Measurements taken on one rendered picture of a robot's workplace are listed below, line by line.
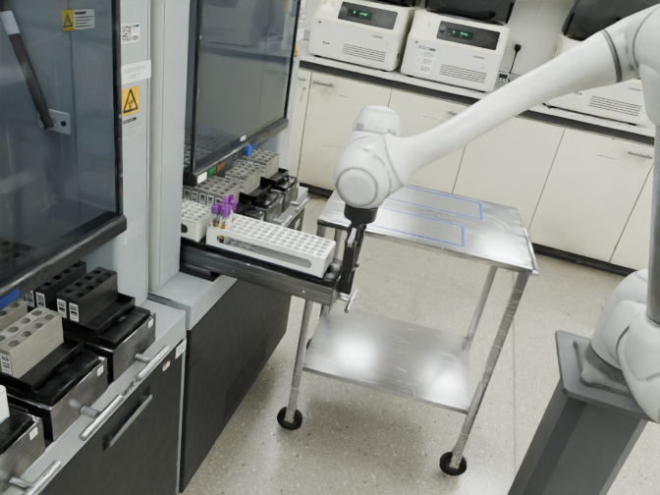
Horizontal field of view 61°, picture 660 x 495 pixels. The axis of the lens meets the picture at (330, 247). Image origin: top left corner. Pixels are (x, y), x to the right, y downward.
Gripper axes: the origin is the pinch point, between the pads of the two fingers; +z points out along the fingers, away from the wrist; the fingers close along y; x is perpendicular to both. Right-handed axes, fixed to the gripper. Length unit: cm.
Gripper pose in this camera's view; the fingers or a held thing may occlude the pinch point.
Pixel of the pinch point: (347, 279)
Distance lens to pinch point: 133.2
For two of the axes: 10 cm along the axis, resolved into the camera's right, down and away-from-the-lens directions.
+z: -1.6, 8.7, 4.6
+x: 9.5, 2.6, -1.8
